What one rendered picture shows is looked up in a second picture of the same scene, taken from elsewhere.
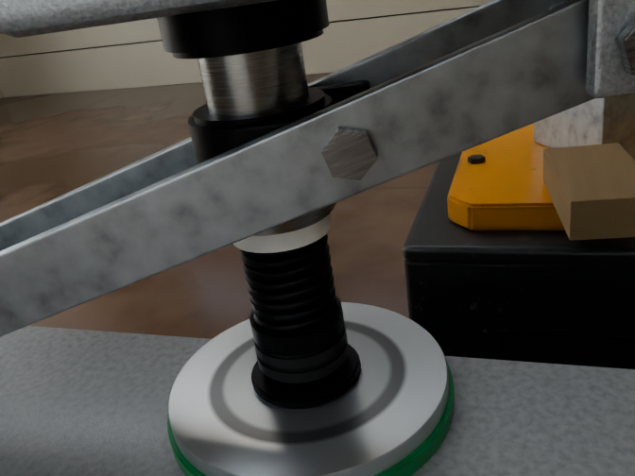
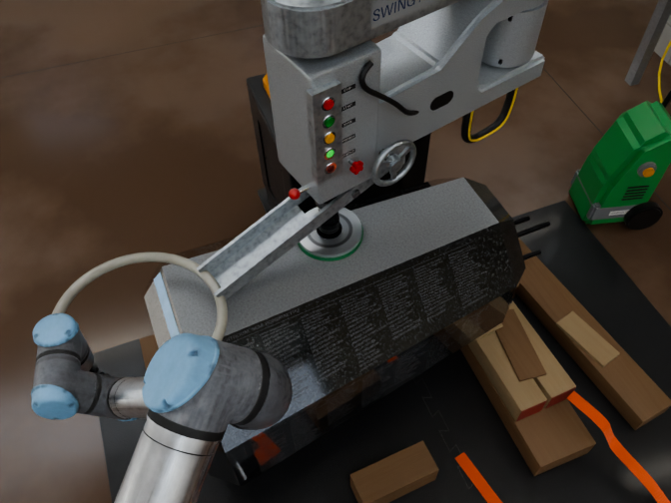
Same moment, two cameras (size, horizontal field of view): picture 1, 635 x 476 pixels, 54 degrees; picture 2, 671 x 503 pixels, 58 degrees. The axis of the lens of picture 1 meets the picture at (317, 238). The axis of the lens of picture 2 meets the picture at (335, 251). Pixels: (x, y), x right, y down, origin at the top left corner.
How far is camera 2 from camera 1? 159 cm
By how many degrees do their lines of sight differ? 42
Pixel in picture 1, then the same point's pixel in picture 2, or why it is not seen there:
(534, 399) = (372, 215)
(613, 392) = (385, 207)
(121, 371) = not seen: hidden behind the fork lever
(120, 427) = (293, 259)
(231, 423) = (326, 247)
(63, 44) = not seen: outside the picture
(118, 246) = (315, 224)
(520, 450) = (376, 227)
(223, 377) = (312, 238)
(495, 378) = (362, 213)
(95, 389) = not seen: hidden behind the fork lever
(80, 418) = (280, 262)
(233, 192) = (335, 207)
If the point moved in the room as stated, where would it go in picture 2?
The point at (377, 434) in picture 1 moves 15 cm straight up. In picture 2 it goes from (355, 236) to (355, 204)
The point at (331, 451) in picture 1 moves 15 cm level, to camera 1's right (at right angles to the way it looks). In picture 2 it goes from (349, 243) to (383, 218)
